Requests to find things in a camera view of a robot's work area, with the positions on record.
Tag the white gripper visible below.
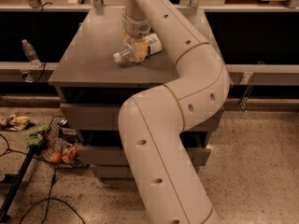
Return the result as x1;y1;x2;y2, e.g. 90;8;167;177
122;11;150;63

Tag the clear plastic water bottle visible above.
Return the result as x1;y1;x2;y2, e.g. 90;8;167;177
113;32;163;63

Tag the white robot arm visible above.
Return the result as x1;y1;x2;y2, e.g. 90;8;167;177
119;0;230;224

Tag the small bottle on ledge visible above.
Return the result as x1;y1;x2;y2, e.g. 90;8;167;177
22;39;42;68

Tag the grey drawer cabinet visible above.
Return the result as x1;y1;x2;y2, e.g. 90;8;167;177
48;7;235;184

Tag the top grey drawer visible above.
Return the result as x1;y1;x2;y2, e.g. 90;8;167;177
60;103;225;133

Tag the middle grey drawer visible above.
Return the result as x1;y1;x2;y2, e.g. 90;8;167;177
78;131;211;166

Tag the red tomato toy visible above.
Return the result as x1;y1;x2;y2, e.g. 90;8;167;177
50;151;63;164

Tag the green cloth item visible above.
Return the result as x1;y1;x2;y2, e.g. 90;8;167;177
27;125;50;147

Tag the crumpled brown paper bag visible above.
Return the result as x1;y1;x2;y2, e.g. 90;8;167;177
0;114;30;132

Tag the black pole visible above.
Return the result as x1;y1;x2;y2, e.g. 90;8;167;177
0;147;37;224

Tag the wire mesh basket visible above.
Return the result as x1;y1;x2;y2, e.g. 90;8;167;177
39;116;86;169

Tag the black floor cable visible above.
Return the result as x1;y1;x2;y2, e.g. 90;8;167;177
0;133;87;224

